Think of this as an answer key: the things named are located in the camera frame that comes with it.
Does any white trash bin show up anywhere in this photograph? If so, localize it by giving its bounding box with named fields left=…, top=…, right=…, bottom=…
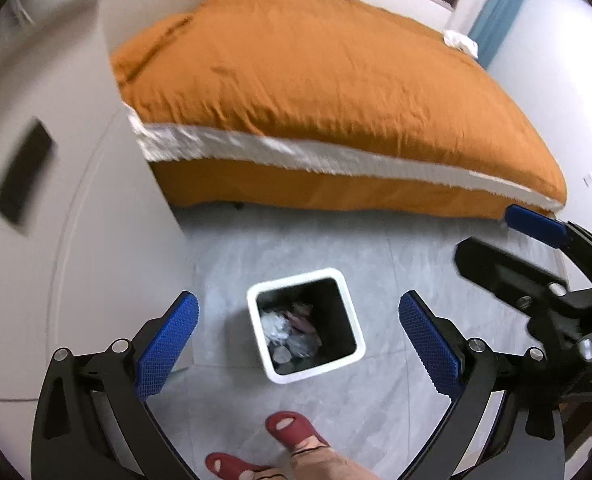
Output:
left=247, top=268, right=366, bottom=385

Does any left red slipper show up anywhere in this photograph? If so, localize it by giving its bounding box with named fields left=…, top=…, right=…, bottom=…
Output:
left=205, top=453, right=270, bottom=480

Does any red slipper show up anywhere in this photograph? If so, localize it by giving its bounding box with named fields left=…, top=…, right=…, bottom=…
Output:
left=205, top=453, right=270, bottom=480
left=264, top=411, right=330, bottom=455

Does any beige desk drawer cabinet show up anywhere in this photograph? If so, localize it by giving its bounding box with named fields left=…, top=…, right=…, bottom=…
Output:
left=0, top=0, right=198, bottom=406

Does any right red slipper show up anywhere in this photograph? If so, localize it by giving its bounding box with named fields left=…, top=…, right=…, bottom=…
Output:
left=264, top=411, right=330, bottom=455

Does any blue curtain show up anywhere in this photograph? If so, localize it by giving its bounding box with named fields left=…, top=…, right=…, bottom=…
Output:
left=468, top=0, right=524, bottom=70

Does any white pillow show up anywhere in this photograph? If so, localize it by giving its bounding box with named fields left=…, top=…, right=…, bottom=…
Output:
left=442, top=29, right=479, bottom=60

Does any orange duvet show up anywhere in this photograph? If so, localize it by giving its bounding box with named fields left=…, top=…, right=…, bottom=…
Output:
left=112, top=0, right=567, bottom=219

